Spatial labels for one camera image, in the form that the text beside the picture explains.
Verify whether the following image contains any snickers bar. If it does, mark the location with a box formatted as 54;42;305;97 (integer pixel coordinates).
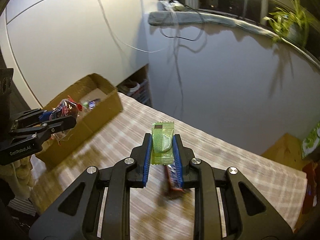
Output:
164;164;190;199

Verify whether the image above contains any black cable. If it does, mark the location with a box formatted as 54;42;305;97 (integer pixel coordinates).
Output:
158;0;206;42

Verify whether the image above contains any green tissue box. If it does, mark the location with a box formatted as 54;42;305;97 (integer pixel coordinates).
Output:
301;122;319;160

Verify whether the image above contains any white cable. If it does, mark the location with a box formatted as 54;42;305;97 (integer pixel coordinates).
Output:
92;0;181;54

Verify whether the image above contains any white power strip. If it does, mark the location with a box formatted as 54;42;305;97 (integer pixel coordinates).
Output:
160;0;185;11

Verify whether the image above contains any green potted plant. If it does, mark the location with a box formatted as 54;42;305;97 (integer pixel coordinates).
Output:
263;0;309;48

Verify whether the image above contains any brown cardboard box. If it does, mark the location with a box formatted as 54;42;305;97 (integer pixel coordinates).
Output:
36;73;123;170

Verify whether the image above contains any red date snack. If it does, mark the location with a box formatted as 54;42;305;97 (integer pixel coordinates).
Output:
49;96;82;144

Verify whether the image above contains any grey windowsill mat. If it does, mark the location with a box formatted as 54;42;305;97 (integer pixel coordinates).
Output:
148;11;319;68

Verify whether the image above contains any green candy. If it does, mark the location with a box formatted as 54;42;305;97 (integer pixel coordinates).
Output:
151;122;175;165

